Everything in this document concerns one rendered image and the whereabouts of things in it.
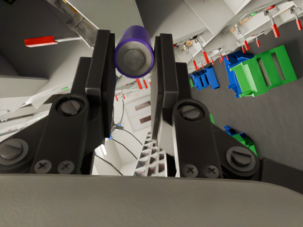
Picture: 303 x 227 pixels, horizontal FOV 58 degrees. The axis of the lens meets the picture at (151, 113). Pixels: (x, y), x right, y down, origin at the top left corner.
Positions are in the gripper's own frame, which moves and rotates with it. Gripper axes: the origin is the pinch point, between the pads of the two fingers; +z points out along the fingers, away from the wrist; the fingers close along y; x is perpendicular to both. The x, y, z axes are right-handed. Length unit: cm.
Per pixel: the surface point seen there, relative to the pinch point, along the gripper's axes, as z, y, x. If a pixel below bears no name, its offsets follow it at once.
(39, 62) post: 32.8, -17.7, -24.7
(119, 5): 15.0, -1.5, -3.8
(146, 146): 398, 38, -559
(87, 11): 11.0, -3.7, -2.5
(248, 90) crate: 121, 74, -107
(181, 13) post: 37.2, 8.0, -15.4
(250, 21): 76, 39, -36
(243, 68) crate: 129, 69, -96
